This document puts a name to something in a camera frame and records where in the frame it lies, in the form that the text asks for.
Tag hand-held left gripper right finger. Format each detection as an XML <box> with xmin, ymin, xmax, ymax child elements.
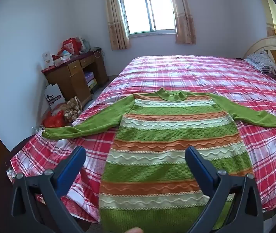
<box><xmin>185</xmin><ymin>146</ymin><xmax>265</xmax><ymax>233</ymax></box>

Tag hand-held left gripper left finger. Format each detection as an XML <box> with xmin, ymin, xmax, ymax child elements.
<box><xmin>11</xmin><ymin>146</ymin><xmax>87</xmax><ymax>233</ymax></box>

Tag green orange striped knit sweater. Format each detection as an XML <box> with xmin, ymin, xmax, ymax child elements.
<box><xmin>42</xmin><ymin>87</ymin><xmax>276</xmax><ymax>233</ymax></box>

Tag red plastic bag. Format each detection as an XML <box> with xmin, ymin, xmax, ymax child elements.
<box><xmin>42</xmin><ymin>110</ymin><xmax>66</xmax><ymax>129</ymax></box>

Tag brown patterned bag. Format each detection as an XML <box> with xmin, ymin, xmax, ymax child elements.
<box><xmin>62</xmin><ymin>96</ymin><xmax>83</xmax><ymax>123</ymax></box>

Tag white paper shopping bag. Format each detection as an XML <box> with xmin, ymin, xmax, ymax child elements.
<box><xmin>44</xmin><ymin>83</ymin><xmax>64</xmax><ymax>111</ymax></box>

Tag striped pillow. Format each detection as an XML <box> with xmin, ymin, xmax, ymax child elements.
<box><xmin>245</xmin><ymin>50</ymin><xmax>276</xmax><ymax>79</ymax></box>

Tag brown wooden desk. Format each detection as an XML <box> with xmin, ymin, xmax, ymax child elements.
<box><xmin>41</xmin><ymin>48</ymin><xmax>109</xmax><ymax>105</ymax></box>

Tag stacked boxes in desk shelf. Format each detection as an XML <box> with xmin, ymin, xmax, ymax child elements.
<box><xmin>84</xmin><ymin>71</ymin><xmax>97</xmax><ymax>88</ymax></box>

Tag red plaid bed sheet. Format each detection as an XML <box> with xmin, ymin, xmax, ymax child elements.
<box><xmin>7</xmin><ymin>55</ymin><xmax>276</xmax><ymax>224</ymax></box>

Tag white flat box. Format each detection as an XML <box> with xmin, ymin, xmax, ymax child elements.
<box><xmin>54</xmin><ymin>56</ymin><xmax>71</xmax><ymax>67</ymax></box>

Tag white printed card box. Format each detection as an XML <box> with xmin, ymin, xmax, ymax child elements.
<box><xmin>42</xmin><ymin>51</ymin><xmax>55</xmax><ymax>70</ymax></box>

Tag red gift box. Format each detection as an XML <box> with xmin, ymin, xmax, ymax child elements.
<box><xmin>62</xmin><ymin>37</ymin><xmax>83</xmax><ymax>55</ymax></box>

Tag beige patterned curtain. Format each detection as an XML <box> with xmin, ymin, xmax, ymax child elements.
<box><xmin>168</xmin><ymin>0</ymin><xmax>197</xmax><ymax>45</ymax></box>
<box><xmin>101</xmin><ymin>0</ymin><xmax>131</xmax><ymax>51</ymax></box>

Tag sliding glass window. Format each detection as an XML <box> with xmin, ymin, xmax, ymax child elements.
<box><xmin>118</xmin><ymin>0</ymin><xmax>178</xmax><ymax>38</ymax></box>

